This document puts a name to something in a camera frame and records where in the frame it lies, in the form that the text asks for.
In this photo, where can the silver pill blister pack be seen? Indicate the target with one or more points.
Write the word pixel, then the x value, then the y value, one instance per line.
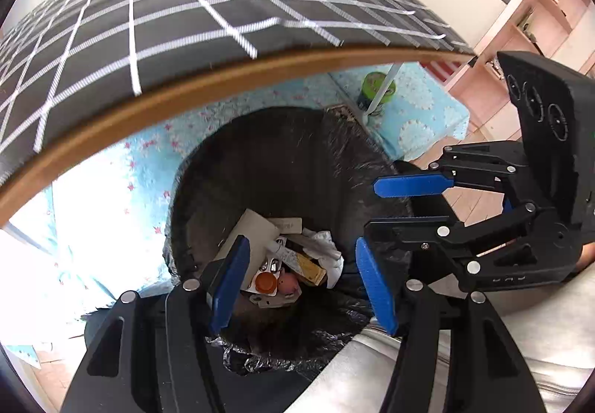
pixel 272 263

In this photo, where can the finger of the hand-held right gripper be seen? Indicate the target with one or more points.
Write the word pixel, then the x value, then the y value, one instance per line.
pixel 409 186
pixel 409 230

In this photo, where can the orange bottle cap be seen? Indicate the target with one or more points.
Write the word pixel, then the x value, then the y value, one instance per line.
pixel 266 282

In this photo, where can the black bag lined trash bin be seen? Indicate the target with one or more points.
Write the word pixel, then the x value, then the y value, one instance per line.
pixel 288 162

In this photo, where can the round table, grid cloth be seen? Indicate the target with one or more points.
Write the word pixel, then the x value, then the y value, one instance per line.
pixel 139 22

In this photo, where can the red white striped cloth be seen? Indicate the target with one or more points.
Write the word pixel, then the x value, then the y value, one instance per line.
pixel 441 68

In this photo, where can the white and gold ointment tube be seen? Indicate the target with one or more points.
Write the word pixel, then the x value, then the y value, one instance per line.
pixel 307 266

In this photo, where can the crumpled white tissue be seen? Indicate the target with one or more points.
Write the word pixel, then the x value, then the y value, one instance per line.
pixel 325 250

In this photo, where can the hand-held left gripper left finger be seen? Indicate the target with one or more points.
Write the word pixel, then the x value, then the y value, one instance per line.
pixel 230 287

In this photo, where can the person's light grey pants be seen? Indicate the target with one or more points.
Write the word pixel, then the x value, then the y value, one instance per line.
pixel 534 348

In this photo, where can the light wooden open shelf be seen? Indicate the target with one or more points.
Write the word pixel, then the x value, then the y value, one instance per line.
pixel 534 17

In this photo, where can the blue mat with white circles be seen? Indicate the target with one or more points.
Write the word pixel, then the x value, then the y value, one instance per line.
pixel 427 115

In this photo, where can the green round container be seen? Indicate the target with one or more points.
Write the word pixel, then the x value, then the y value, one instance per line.
pixel 369 90

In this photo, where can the wooden table edge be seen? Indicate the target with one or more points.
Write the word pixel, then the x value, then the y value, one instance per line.
pixel 186 87

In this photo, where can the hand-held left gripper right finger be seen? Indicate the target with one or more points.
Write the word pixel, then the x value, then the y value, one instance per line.
pixel 376 287

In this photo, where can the white plastic case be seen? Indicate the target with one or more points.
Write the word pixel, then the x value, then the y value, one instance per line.
pixel 288 225

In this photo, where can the pink pig toy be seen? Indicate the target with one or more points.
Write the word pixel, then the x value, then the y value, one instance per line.
pixel 288 285

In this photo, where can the white table leg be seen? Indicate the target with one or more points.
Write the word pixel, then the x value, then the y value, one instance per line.
pixel 393 76

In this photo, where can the light blue star mat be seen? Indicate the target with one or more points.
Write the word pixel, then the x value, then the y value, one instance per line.
pixel 116 189

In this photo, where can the cardboard tube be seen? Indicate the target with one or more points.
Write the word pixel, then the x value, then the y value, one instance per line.
pixel 253 224

